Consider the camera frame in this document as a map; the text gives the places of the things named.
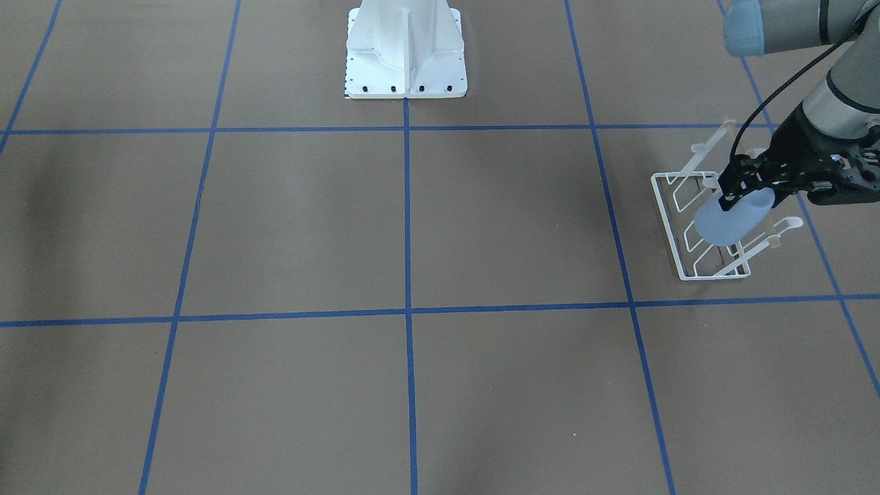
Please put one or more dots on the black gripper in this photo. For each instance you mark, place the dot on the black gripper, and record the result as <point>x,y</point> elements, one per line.
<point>792,139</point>

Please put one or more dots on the blue plastic cup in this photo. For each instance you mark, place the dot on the blue plastic cup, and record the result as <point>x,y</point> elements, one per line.
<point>726,227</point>

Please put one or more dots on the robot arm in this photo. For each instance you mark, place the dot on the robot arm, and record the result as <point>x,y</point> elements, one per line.
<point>844,104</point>

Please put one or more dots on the white wire cup holder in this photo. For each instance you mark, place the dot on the white wire cup holder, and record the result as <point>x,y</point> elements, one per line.
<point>708,243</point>

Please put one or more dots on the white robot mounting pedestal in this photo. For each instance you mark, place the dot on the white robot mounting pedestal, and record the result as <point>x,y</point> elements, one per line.
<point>405,49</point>

